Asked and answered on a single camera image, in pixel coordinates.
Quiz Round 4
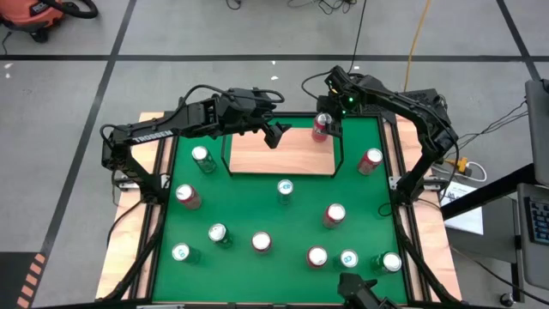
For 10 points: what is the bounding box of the black keyboard with blue keys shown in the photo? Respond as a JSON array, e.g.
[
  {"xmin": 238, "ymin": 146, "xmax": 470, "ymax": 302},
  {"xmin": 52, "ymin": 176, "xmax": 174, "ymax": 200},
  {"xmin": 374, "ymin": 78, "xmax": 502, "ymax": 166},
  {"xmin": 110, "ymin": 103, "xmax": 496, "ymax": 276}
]
[{"xmin": 526, "ymin": 196, "xmax": 549, "ymax": 246}]

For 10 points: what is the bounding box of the black floor cable bundle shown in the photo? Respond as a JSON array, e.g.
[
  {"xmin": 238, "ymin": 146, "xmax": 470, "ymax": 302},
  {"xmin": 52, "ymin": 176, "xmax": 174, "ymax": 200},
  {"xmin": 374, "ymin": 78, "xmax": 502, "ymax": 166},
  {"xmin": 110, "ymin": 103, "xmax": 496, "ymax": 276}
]
[{"xmin": 287, "ymin": 0, "xmax": 359, "ymax": 16}]

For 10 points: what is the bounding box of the grey workstation console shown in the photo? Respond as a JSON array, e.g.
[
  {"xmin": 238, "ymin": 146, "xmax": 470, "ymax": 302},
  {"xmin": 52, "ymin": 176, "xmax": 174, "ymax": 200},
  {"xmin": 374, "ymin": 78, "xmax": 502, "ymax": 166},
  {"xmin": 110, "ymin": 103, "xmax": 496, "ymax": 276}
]
[{"xmin": 516, "ymin": 183, "xmax": 549, "ymax": 292}]

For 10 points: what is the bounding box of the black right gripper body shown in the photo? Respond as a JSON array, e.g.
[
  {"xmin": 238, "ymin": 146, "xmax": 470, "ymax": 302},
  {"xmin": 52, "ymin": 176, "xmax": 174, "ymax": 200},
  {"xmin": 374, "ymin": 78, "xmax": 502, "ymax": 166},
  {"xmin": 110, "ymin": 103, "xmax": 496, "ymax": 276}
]
[{"xmin": 323, "ymin": 64, "xmax": 365, "ymax": 117}]

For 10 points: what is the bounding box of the grey monitor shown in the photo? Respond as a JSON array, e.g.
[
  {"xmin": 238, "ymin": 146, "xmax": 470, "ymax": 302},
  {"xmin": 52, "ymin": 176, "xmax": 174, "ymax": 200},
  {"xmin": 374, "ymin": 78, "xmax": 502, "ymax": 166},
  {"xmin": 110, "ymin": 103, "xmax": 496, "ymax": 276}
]
[{"xmin": 525, "ymin": 78, "xmax": 549, "ymax": 188}]

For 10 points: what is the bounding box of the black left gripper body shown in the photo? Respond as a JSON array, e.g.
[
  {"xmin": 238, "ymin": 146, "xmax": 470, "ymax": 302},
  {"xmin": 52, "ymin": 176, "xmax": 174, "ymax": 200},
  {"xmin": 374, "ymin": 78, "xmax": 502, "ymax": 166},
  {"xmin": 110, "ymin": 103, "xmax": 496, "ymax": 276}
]
[{"xmin": 212, "ymin": 88, "xmax": 287, "ymax": 132}]

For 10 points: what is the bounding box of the wooden shelf with black frame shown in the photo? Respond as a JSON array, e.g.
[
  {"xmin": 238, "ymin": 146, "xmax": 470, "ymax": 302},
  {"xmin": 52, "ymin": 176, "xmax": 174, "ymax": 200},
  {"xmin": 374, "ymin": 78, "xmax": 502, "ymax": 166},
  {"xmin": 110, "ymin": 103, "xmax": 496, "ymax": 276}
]
[{"xmin": 220, "ymin": 122, "xmax": 346, "ymax": 178}]

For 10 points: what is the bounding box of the white paper sheet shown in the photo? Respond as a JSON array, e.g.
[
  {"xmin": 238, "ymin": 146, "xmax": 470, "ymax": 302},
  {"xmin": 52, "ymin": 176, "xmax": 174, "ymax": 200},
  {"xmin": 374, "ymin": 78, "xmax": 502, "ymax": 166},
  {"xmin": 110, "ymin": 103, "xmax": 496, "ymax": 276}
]
[{"xmin": 439, "ymin": 179, "xmax": 485, "ymax": 236}]

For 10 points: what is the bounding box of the black mat with orange stripes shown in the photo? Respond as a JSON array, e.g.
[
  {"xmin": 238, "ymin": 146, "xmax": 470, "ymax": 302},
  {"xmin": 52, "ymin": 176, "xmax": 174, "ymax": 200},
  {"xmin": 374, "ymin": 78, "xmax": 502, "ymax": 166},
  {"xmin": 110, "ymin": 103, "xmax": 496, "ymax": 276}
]
[{"xmin": 0, "ymin": 251, "xmax": 47, "ymax": 309}]

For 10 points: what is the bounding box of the yellow power plug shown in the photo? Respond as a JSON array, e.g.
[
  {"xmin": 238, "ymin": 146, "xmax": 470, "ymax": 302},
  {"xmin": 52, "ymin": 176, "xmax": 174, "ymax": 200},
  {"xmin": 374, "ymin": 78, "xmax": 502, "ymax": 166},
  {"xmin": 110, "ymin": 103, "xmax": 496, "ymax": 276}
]
[{"xmin": 445, "ymin": 157, "xmax": 473, "ymax": 175}]

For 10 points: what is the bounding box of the orange shop vacuum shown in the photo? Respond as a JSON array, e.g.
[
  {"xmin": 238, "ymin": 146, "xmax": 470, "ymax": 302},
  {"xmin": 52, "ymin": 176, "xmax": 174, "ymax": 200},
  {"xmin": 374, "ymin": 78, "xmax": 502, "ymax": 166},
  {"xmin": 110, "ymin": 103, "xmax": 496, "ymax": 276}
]
[{"xmin": 0, "ymin": 0, "xmax": 65, "ymax": 44}]

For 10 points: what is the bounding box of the black metal table frame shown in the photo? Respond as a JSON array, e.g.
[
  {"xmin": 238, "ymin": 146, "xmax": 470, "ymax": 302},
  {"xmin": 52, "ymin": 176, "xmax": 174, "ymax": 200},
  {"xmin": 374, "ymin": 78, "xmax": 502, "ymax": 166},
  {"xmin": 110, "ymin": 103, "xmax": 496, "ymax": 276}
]
[{"xmin": 96, "ymin": 96, "xmax": 463, "ymax": 309}]

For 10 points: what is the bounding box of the green table mat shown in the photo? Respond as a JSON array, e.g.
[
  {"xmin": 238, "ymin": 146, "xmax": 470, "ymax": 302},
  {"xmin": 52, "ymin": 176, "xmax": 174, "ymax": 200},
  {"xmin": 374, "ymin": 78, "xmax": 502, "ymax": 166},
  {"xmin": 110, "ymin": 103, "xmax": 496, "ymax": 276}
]
[{"xmin": 152, "ymin": 115, "xmax": 408, "ymax": 305}]

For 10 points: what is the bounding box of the green Sprite can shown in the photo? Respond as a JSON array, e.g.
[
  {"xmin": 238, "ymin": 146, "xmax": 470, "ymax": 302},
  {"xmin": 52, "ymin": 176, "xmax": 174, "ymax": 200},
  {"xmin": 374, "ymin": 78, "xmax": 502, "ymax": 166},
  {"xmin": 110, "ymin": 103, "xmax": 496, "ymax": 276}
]
[
  {"xmin": 371, "ymin": 251, "xmax": 403, "ymax": 276},
  {"xmin": 208, "ymin": 221, "xmax": 235, "ymax": 251},
  {"xmin": 190, "ymin": 144, "xmax": 218, "ymax": 175}
]

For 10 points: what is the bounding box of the yellow hanging cable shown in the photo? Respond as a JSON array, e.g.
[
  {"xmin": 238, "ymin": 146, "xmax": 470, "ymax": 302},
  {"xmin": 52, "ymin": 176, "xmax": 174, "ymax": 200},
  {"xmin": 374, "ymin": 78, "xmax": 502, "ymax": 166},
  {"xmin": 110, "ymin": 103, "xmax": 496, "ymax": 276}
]
[{"xmin": 402, "ymin": 0, "xmax": 433, "ymax": 92}]

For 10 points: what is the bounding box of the black vacuum hose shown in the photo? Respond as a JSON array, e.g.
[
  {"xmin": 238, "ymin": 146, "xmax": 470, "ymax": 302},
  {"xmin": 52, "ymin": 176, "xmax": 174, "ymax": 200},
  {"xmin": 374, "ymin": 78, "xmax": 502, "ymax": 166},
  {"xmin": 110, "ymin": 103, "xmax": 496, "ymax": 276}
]
[{"xmin": 42, "ymin": 0, "xmax": 100, "ymax": 21}]

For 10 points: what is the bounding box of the black desk bar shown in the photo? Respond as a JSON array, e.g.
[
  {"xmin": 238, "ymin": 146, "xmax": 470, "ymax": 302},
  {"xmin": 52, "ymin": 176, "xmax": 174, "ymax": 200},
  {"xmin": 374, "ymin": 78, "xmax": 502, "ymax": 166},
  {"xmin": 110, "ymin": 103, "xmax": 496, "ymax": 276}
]
[{"xmin": 440, "ymin": 162, "xmax": 537, "ymax": 221}]

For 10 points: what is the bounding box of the red Fanta can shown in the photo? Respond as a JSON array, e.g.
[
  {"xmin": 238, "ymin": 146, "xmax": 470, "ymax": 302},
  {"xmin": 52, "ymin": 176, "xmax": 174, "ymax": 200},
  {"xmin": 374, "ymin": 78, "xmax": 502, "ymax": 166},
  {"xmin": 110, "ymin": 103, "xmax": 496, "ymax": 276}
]
[
  {"xmin": 311, "ymin": 112, "xmax": 335, "ymax": 143},
  {"xmin": 357, "ymin": 147, "xmax": 385, "ymax": 176},
  {"xmin": 250, "ymin": 230, "xmax": 274, "ymax": 255},
  {"xmin": 305, "ymin": 245, "xmax": 329, "ymax": 270},
  {"xmin": 174, "ymin": 183, "xmax": 203, "ymax": 211},
  {"xmin": 322, "ymin": 202, "xmax": 347, "ymax": 230}
]

